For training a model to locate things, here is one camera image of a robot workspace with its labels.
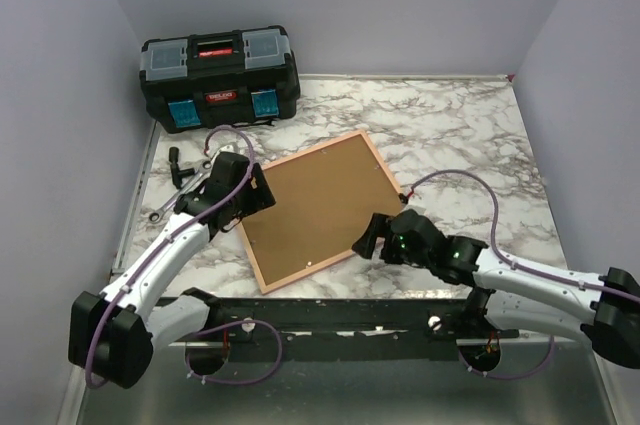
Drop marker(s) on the silver ratchet wrench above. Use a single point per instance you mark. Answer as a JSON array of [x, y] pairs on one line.
[[156, 215]]

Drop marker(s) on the pink picture frame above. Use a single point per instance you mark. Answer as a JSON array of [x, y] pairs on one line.
[[325, 197]]

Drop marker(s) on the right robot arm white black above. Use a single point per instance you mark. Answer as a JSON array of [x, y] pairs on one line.
[[602, 310]]

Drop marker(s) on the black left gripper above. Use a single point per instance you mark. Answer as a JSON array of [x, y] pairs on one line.
[[261, 196]]

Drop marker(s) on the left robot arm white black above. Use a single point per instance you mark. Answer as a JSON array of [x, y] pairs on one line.
[[114, 334]]

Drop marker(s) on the black mounting base plate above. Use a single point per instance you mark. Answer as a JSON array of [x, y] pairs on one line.
[[340, 330]]

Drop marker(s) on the black T-handle tool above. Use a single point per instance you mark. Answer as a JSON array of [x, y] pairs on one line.
[[177, 173]]

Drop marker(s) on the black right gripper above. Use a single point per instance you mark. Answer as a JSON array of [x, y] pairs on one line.
[[380, 225]]

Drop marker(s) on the black plastic toolbox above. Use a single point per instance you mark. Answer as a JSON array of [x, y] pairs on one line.
[[238, 78]]

